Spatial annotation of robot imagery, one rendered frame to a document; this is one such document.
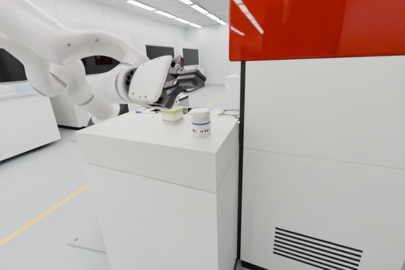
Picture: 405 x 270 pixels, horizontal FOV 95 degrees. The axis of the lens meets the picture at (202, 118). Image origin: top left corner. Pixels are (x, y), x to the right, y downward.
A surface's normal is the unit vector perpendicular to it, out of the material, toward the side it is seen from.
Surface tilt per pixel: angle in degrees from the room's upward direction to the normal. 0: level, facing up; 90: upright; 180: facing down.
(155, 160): 90
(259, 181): 90
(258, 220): 90
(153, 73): 54
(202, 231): 90
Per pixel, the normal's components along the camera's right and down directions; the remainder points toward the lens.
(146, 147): -0.37, 0.29
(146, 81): -0.54, -0.32
